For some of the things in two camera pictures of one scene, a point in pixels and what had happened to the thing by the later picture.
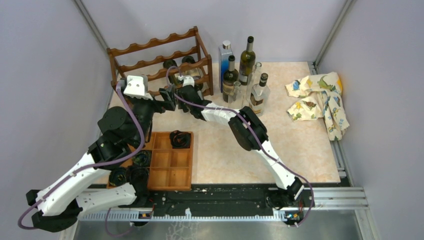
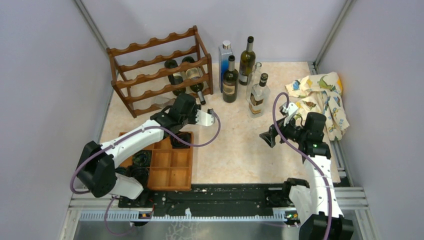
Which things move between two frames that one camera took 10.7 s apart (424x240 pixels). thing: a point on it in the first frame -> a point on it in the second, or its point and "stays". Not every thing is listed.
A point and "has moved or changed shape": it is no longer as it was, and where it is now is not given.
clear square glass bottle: x=236 y=101 has moved or changed shape
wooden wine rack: x=167 y=62 stays
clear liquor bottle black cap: x=260 y=96 stays
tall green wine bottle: x=247 y=62 stays
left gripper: x=169 y=103 -> x=196 y=106
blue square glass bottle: x=225 y=52 stays
